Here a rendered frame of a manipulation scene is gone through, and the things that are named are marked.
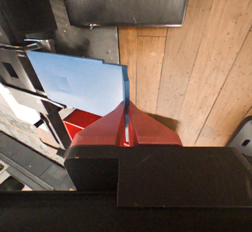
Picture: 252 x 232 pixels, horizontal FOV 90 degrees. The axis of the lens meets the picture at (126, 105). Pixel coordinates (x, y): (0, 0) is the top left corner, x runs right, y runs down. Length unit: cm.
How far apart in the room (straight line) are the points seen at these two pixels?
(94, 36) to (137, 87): 11
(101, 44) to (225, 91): 20
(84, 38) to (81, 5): 5
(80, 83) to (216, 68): 17
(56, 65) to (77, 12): 9
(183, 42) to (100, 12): 11
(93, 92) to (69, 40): 15
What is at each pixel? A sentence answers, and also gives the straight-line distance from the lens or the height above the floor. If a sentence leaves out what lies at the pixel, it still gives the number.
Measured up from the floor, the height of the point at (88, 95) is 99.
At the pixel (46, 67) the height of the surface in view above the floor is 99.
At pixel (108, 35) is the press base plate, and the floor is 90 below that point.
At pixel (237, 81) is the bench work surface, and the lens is 21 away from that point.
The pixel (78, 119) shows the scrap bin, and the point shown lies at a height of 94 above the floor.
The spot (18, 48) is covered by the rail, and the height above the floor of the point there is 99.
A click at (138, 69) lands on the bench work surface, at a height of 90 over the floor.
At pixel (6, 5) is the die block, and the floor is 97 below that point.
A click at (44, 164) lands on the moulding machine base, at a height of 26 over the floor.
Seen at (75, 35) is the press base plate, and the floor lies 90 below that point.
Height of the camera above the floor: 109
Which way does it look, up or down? 46 degrees down
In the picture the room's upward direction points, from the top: 143 degrees counter-clockwise
